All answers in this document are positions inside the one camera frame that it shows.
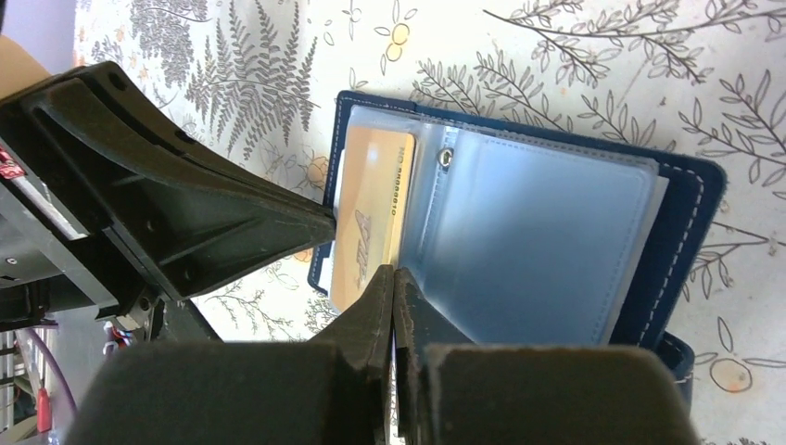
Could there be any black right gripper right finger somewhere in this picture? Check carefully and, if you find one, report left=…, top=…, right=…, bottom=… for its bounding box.
left=393, top=269, right=700, bottom=444

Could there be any orange credit card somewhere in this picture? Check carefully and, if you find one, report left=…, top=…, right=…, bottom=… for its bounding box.
left=328, top=126, right=416, bottom=311

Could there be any blue leather card holder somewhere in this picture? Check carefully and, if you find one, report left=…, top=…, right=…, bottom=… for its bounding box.
left=308, top=91, right=727, bottom=397

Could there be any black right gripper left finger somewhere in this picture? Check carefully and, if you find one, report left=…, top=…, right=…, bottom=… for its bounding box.
left=66, top=265, right=394, bottom=444

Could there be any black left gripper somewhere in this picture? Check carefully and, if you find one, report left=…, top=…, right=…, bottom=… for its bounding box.
left=1, top=62, right=335, bottom=331

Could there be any floral table mat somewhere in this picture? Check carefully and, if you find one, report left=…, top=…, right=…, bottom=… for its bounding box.
left=74, top=1, right=785, bottom=444

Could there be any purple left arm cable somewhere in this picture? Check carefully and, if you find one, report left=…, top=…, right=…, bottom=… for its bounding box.
left=24, top=328, right=78, bottom=419

